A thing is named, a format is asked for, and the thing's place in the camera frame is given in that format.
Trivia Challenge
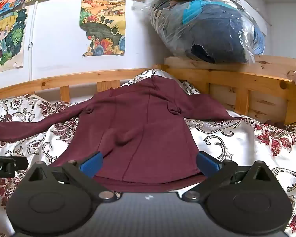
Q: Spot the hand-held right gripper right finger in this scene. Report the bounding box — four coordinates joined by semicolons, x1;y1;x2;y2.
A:
181;151;272;202

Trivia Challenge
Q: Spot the clear plastic bag of clothes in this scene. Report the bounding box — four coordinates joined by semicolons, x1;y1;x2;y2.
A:
132;0;265;64

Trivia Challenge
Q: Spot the white floral blanket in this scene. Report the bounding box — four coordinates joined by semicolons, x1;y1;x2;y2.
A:
0;69;296;237

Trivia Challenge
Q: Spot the landscape wall poster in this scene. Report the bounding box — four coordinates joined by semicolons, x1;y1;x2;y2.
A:
79;0;126;57

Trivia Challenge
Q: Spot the white wall conduit pipe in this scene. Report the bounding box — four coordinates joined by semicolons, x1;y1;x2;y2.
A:
27;0;39;82

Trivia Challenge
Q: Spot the maroon long-sleeved top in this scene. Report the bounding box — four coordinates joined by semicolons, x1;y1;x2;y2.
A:
0;76;240;193

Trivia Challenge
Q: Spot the wooden bed frame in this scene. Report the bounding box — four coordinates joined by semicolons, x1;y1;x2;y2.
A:
0;55;296;126

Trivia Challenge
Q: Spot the blond figure wall poster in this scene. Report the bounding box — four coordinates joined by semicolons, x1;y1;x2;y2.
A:
0;7;29;76

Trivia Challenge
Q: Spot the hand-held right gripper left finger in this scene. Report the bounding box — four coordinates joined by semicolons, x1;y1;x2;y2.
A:
27;151;116;202

